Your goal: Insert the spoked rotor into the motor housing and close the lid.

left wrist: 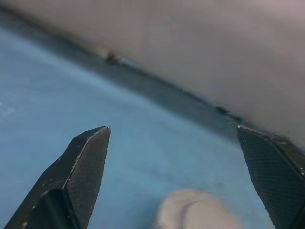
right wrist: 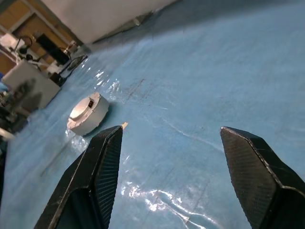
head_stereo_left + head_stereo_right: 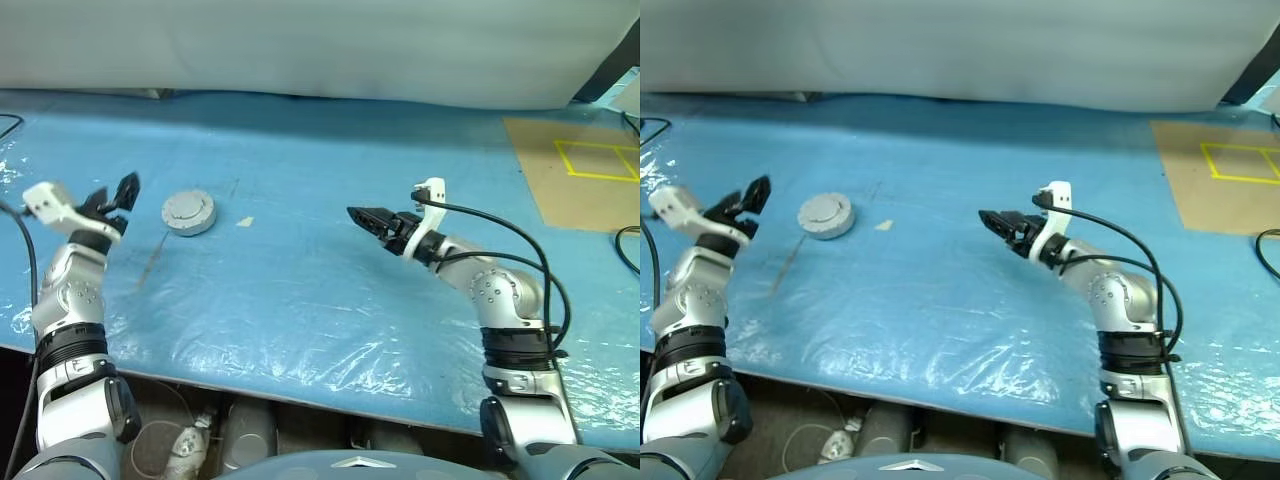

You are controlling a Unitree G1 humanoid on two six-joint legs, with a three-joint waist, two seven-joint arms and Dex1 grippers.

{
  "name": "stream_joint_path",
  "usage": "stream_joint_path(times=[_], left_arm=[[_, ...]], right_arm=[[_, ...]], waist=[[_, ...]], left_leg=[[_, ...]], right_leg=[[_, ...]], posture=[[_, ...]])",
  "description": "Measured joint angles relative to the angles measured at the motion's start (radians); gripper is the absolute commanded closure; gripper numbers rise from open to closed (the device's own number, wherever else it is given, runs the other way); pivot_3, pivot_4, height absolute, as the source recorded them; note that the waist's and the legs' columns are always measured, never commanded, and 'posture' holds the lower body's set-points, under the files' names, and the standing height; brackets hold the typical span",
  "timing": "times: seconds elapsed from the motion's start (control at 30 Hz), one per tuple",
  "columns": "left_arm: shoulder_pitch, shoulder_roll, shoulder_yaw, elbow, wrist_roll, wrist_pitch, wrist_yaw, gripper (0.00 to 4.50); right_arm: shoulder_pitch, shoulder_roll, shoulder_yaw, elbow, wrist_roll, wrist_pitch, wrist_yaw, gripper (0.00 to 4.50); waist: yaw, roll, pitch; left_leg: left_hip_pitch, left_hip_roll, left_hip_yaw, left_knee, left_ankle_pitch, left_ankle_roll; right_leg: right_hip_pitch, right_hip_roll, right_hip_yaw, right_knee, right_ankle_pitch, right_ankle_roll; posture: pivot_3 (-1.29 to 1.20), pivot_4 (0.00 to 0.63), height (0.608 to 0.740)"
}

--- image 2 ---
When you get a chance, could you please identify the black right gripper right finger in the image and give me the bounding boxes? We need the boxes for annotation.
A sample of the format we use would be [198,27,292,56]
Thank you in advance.
[220,126,305,229]

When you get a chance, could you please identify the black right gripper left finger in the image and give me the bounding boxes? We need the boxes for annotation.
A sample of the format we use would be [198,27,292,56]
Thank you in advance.
[33,125,124,229]

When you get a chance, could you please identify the silver motor housing copper windings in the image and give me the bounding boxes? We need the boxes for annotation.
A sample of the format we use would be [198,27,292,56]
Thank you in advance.
[66,95,110,136]

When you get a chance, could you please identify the dark blurred machine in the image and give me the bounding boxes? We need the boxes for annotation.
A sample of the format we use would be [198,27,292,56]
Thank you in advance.
[0,78,36,134]

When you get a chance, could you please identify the grey metal box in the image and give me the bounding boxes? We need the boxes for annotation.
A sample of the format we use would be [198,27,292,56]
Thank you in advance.
[1,59,62,117]

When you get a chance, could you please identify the black boxy device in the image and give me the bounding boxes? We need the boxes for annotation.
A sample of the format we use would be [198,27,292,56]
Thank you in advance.
[35,33,72,65]

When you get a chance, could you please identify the wooden shelving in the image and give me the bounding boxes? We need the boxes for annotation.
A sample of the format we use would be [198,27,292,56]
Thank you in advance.
[0,0,74,72]

